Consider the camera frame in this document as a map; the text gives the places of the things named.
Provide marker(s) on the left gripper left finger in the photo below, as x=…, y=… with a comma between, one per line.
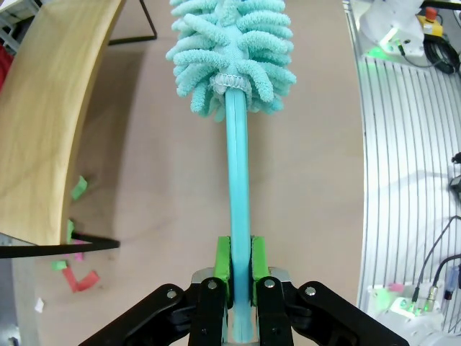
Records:
x=205, y=310

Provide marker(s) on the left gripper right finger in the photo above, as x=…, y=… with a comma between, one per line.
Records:
x=273, y=310

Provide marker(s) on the teal microfiber duster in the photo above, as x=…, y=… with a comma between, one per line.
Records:
x=237, y=162

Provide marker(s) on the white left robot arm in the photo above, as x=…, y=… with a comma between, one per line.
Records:
x=432, y=331

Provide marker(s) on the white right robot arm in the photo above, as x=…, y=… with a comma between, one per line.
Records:
x=396, y=18

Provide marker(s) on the two-tier wooden metal shelf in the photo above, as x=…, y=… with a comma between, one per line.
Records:
x=39, y=108

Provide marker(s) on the red paper scrap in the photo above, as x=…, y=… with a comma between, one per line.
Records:
x=81, y=283

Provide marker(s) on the pink paper scrap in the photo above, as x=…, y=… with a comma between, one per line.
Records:
x=78, y=256

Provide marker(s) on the white paper scrap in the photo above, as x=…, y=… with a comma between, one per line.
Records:
x=39, y=305

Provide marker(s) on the large green paper scrap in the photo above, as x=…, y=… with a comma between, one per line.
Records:
x=80, y=187

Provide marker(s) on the black power adapter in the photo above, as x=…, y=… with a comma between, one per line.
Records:
x=455, y=182

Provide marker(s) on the yellow emergency stop box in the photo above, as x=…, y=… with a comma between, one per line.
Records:
x=431, y=19

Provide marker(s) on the slotted aluminium base plate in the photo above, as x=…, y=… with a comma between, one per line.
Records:
x=396, y=162

